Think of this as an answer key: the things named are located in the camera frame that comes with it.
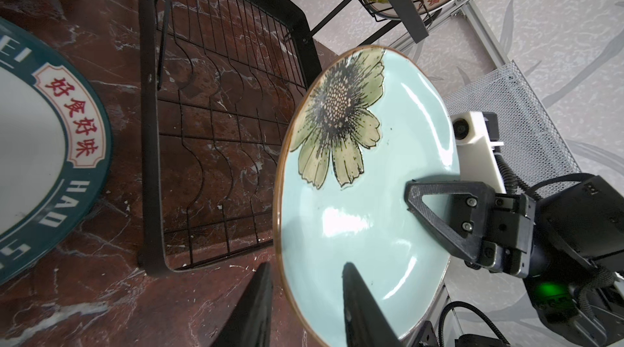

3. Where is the black wire dish rack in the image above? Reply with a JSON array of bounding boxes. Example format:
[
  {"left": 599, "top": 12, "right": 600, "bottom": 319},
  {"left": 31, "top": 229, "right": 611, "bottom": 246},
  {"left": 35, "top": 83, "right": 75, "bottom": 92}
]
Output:
[{"left": 137, "top": 0, "right": 440, "bottom": 277}]

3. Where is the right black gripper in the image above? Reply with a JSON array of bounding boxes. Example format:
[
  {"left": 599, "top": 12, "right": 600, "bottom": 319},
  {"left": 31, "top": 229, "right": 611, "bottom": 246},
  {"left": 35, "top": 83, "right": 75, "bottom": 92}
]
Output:
[{"left": 404, "top": 181, "right": 536, "bottom": 279}]

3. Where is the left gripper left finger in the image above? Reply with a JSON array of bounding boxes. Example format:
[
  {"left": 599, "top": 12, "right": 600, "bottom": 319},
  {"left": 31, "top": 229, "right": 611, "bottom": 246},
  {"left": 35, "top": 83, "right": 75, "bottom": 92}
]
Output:
[{"left": 212, "top": 262, "right": 273, "bottom": 347}]

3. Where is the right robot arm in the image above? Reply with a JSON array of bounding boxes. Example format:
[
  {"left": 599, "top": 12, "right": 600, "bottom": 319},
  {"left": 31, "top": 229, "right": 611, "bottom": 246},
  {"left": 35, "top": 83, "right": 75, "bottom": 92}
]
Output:
[{"left": 405, "top": 154, "right": 623, "bottom": 346}]

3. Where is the white wire mesh basket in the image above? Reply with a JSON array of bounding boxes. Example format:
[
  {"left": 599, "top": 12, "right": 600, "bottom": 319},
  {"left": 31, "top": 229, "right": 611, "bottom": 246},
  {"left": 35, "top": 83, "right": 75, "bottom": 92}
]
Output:
[{"left": 443, "top": 62, "right": 581, "bottom": 186}]

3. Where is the white plate green lettered rim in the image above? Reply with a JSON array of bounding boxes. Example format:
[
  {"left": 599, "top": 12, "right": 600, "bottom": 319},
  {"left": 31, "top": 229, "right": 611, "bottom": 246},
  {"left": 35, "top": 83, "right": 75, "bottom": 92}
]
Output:
[{"left": 1, "top": 20, "right": 112, "bottom": 282}]

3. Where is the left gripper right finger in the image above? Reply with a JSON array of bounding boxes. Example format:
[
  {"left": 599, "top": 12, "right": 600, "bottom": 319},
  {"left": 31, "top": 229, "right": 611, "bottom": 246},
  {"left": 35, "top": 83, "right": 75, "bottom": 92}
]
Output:
[{"left": 342, "top": 263, "right": 401, "bottom": 347}]

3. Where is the mint green flower plate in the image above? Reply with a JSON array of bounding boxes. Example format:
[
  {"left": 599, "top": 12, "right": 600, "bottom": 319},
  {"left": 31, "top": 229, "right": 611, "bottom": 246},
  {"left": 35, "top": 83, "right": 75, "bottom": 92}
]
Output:
[{"left": 273, "top": 46, "right": 460, "bottom": 346}]

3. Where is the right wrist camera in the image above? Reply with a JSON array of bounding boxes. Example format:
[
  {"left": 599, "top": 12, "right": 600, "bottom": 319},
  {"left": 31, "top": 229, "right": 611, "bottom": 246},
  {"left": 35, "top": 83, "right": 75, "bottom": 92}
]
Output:
[{"left": 451, "top": 111, "right": 506, "bottom": 194}]

